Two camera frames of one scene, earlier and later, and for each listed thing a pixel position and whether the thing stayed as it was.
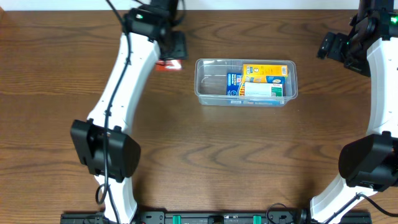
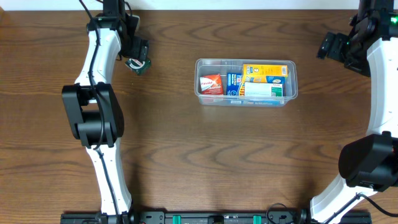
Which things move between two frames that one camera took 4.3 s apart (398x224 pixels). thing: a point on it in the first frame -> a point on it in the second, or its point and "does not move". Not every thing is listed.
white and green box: x=263 y=89 does not move
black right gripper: x=329 y=45 does not move
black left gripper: x=183 y=53 -> x=141 y=50
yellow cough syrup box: x=259 y=72 does not move
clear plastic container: x=242 y=82 does not move
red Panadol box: x=168 y=65 -> x=211 y=84
